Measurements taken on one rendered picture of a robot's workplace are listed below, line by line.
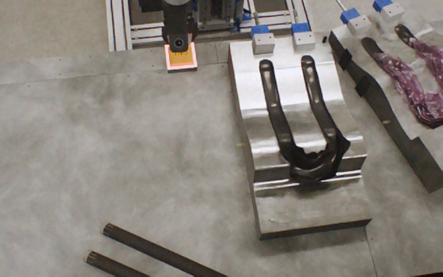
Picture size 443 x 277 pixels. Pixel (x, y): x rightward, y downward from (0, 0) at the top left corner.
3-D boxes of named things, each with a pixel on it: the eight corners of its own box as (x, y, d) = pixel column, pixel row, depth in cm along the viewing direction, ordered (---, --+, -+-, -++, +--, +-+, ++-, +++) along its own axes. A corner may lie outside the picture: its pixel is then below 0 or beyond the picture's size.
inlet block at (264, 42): (244, 20, 147) (247, 6, 143) (262, 19, 148) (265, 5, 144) (252, 58, 141) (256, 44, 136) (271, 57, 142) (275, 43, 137)
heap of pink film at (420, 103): (364, 57, 144) (373, 39, 137) (419, 35, 149) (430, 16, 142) (420, 137, 134) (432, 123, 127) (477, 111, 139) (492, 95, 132)
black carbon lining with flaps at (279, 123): (254, 64, 140) (258, 42, 132) (315, 58, 142) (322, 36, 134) (280, 190, 125) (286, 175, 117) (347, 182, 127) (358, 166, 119)
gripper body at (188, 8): (191, 8, 141) (190, -24, 130) (195, 35, 137) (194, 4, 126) (161, 11, 140) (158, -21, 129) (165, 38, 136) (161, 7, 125)
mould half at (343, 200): (227, 61, 149) (229, 31, 137) (319, 52, 151) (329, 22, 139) (258, 240, 127) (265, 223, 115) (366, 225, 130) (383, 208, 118)
